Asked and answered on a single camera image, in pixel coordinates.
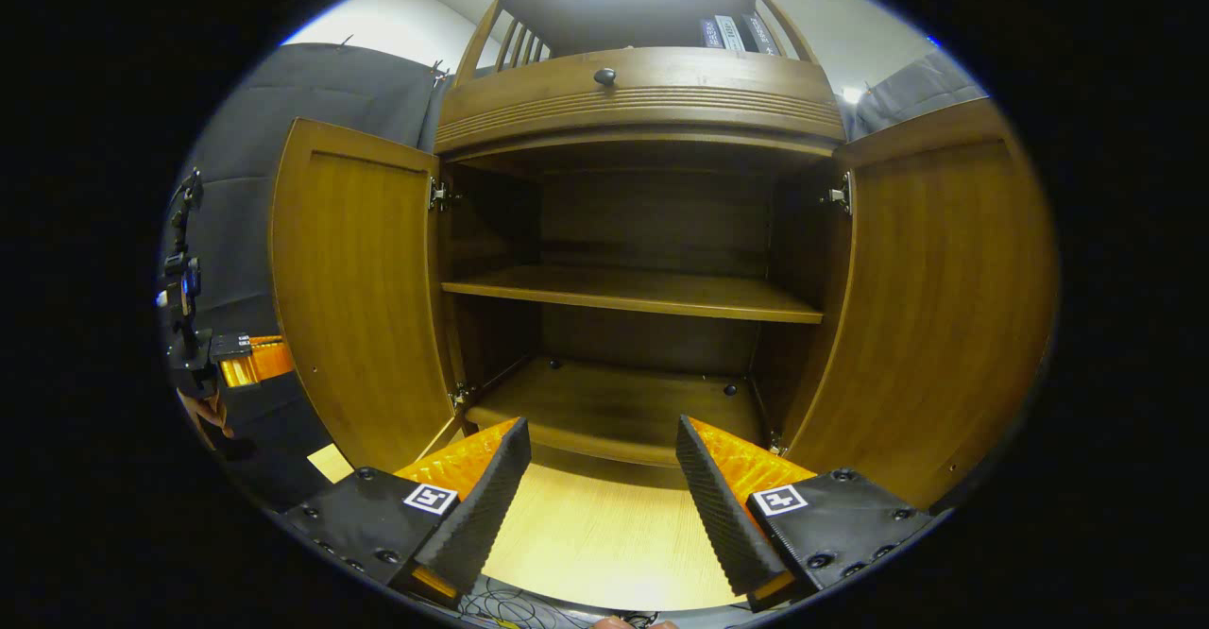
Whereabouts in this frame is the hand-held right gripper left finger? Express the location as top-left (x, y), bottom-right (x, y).
top-left (281, 416), bottom-right (532, 611)

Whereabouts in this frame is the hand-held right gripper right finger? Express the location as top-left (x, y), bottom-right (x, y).
top-left (674, 414), bottom-right (936, 611)

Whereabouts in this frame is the wooden shoe cabinet door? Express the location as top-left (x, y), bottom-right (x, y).
top-left (269, 117), bottom-right (464, 474)
top-left (779, 97), bottom-right (1061, 512)

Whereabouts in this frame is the wooden cabinet shelf board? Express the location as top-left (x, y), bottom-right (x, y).
top-left (441, 265), bottom-right (825, 325)

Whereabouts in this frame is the wooden cabinet drawer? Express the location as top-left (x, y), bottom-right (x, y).
top-left (434, 46), bottom-right (846, 156)

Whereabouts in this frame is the black backdrop cloth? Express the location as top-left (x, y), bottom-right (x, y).
top-left (159, 42), bottom-right (990, 512)

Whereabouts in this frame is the dark grey book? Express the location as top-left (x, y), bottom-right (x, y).
top-left (741, 12), bottom-right (781, 56)

